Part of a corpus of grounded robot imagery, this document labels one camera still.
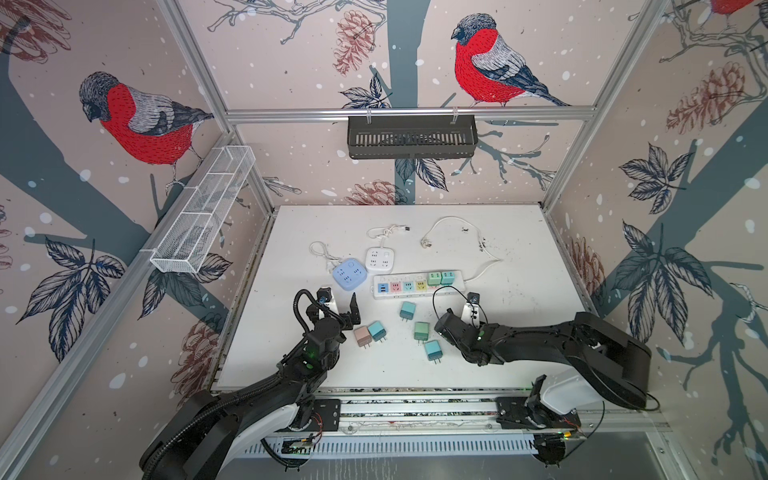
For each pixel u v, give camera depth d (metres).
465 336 0.68
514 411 0.74
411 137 1.04
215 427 0.42
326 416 0.73
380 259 1.02
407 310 0.91
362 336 0.86
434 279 0.92
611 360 0.44
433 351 0.83
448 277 0.92
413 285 0.95
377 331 0.86
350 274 0.98
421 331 0.87
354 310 0.81
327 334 0.63
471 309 0.78
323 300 0.70
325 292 0.71
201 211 0.78
